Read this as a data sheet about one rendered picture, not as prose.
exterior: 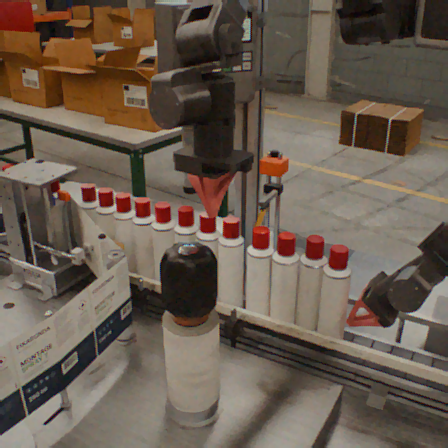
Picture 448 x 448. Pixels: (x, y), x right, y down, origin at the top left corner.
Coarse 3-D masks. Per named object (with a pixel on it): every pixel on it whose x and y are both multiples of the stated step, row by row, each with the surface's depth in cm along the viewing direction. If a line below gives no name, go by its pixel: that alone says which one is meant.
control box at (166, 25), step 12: (156, 12) 98; (168, 12) 92; (180, 12) 91; (252, 12) 97; (156, 24) 99; (168, 24) 94; (252, 24) 98; (156, 36) 100; (168, 36) 95; (252, 36) 99; (168, 48) 96; (252, 48) 100; (168, 60) 97; (252, 60) 101; (204, 72) 97; (240, 72) 101; (252, 72) 102; (240, 84) 102; (252, 84) 103; (240, 96) 103; (252, 96) 104
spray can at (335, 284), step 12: (336, 252) 92; (348, 252) 92; (336, 264) 93; (324, 276) 95; (336, 276) 93; (348, 276) 94; (324, 288) 96; (336, 288) 94; (348, 288) 95; (324, 300) 96; (336, 300) 95; (324, 312) 97; (336, 312) 96; (324, 324) 98; (336, 324) 97; (336, 336) 99
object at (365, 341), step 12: (0, 240) 139; (96, 276) 124; (132, 288) 119; (276, 336) 104; (288, 336) 104; (348, 336) 104; (360, 336) 104; (312, 348) 101; (324, 348) 101; (372, 348) 100; (384, 348) 100; (396, 348) 100; (348, 360) 98; (360, 360) 97; (420, 360) 97; (432, 360) 97; (444, 360) 97; (384, 372) 95; (396, 372) 94; (432, 384) 91
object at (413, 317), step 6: (246, 270) 111; (348, 300) 101; (354, 300) 101; (414, 312) 97; (402, 318) 97; (408, 318) 96; (414, 318) 96; (420, 318) 95; (426, 318) 95; (432, 318) 95; (426, 324) 95; (432, 324) 94; (438, 324) 94; (444, 324) 93; (444, 330) 94
